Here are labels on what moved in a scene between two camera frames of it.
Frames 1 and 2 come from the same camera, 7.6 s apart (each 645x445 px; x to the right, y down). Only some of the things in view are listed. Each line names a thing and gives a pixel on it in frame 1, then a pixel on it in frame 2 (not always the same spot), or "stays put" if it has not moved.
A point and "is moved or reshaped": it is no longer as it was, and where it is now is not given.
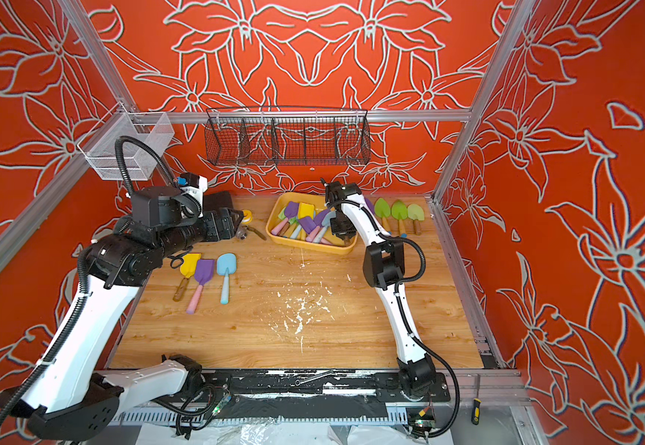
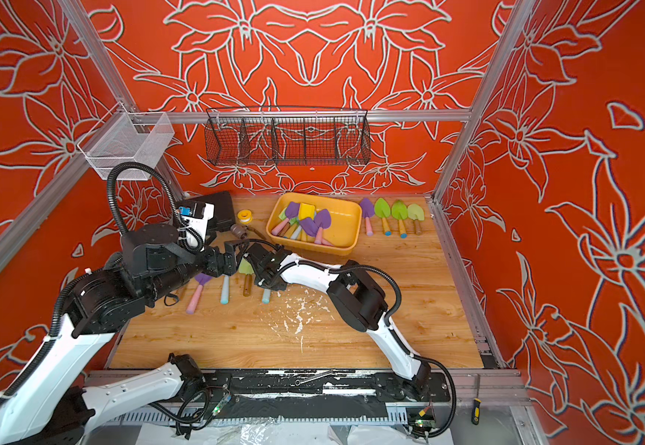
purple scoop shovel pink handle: [203, 273] stays put
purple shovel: [308, 224] is moved or reshaped
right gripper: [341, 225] → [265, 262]
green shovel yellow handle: [398, 211] stays put
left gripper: [217, 231] → [219, 265]
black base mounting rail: [356, 384] stays put
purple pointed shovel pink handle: [291, 211] stays put
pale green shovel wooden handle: [415, 212] stays put
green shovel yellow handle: [382, 209] stays put
